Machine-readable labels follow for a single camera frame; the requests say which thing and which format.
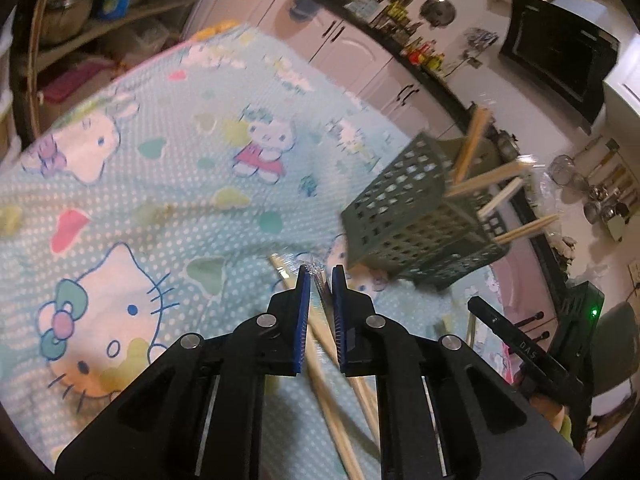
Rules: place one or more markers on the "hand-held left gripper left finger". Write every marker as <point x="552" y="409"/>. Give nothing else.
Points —
<point x="304" y="325"/>

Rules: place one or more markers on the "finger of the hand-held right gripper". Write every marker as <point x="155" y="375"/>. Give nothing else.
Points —
<point x="525" y="350"/>

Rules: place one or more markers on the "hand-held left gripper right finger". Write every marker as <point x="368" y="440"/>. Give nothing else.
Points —
<point x="338" y="320"/>

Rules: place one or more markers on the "grey-green perforated chopstick holder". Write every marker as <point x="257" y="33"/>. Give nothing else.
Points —
<point x="400" y="220"/>

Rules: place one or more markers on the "pile of wooden chopsticks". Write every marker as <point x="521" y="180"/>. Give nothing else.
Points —
<point x="472" y="140"/>

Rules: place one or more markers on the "row of hanging kitchen utensils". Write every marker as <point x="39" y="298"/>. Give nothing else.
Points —
<point x="595" y="210"/>

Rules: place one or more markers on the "steel trays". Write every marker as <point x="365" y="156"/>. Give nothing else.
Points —
<point x="507" y="145"/>

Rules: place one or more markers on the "cat print blue blanket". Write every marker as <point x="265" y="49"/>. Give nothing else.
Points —
<point x="150" y="185"/>

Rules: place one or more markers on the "white base cabinets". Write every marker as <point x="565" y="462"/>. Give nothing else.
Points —
<point x="350" y="45"/>

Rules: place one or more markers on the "black range hood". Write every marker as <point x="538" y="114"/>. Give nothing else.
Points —
<point x="555" y="55"/>

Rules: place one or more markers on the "row of condiment bottles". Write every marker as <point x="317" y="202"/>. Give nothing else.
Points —
<point x="425" y="55"/>

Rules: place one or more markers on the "small hanging metal tools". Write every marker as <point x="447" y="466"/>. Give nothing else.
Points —
<point x="480" y="37"/>

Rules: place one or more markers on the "light blue knife holder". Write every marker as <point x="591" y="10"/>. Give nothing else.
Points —
<point x="365" y="7"/>

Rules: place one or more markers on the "blue plastic hanging bin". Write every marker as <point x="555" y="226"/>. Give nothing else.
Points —
<point x="302" y="7"/>

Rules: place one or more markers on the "hanging steel pot lid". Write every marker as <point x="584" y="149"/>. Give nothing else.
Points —
<point x="437" y="10"/>

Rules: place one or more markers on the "pink plastic box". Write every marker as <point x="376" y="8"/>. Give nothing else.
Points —
<point x="70" y="82"/>

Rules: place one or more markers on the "wooden storage shelf with pots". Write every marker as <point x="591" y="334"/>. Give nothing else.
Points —
<point x="125" y="19"/>

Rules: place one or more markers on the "white wall cabinets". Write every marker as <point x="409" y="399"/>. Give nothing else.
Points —
<point x="627" y="90"/>

